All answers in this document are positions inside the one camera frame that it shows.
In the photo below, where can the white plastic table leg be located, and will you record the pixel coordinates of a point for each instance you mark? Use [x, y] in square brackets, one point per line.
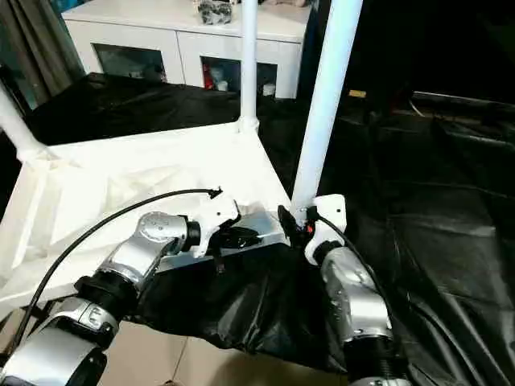
[14, 120]
[248, 60]
[322, 100]

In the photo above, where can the white plastic table top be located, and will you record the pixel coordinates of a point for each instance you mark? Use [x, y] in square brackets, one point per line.
[120, 161]

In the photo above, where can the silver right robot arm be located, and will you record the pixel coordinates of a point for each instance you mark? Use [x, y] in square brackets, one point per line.
[354, 281]

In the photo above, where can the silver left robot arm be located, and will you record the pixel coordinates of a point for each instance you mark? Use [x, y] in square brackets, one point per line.
[157, 233]

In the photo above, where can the black work mat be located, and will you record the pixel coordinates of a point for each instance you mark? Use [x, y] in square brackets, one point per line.
[261, 301]

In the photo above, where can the small tan label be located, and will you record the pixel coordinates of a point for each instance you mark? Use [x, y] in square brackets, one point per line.
[357, 93]

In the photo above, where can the black flat panel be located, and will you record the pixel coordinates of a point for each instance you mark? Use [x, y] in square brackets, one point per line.
[466, 98]

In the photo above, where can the dark metallic object on cabinet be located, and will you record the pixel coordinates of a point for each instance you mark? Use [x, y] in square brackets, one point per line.
[215, 12]

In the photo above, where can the white cabinet with glass doors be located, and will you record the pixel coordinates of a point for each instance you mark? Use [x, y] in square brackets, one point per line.
[141, 28]

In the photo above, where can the grey brown curtain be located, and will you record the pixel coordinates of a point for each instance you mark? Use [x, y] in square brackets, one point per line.
[40, 48]

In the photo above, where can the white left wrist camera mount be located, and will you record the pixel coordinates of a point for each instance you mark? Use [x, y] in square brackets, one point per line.
[219, 209]

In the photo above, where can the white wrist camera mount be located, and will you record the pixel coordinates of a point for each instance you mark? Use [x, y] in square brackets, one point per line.
[332, 209]
[219, 209]

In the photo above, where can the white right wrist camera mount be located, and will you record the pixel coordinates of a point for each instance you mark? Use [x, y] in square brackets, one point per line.
[332, 209]

